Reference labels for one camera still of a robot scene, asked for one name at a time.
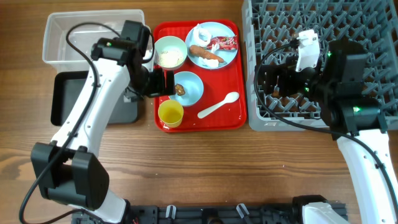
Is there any light blue bowl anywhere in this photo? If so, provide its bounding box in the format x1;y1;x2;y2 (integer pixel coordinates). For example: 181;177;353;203
169;72;204;107

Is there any yellow cup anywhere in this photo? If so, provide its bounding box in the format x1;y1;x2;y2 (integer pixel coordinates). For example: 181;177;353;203
158;100;184;128

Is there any green bowl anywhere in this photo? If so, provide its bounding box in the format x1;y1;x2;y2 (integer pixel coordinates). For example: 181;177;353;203
155;36;188;70

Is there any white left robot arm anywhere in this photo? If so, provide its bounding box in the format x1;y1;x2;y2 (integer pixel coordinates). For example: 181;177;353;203
30;21;175;223

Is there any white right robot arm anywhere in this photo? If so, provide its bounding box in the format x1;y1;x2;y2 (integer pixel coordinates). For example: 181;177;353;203
254;40;397;223

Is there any grey dishwasher rack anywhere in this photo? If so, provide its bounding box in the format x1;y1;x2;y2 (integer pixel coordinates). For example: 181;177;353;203
242;0;397;131

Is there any brown food scrap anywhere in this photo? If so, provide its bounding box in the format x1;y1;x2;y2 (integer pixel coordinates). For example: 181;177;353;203
175;84;185;96

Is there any carrot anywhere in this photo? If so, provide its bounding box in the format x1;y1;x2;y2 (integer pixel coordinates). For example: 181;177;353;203
189;45;224;63

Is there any white crumpled tissue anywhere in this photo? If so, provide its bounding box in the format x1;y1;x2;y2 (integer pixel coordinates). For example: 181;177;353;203
199;44;220;68

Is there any red serving tray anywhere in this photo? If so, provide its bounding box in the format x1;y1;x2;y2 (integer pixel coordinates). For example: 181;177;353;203
154;20;247;133

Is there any white plastic spoon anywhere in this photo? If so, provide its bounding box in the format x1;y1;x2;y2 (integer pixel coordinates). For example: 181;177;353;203
197;91;239;119

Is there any red snack wrapper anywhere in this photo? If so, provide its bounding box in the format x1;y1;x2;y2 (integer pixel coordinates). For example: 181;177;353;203
210;35;238;50

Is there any light blue plate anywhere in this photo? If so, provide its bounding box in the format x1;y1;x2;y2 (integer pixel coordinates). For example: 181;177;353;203
185;22;238;70

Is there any black tray bin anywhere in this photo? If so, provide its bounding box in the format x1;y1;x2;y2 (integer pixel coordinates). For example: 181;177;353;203
50;70;139;126

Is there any clear plastic bin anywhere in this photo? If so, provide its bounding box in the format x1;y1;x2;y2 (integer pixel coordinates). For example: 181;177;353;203
42;9;145;73

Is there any white crumpled tissue ring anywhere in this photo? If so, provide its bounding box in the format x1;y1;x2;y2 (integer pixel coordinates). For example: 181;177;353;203
191;23;212;48

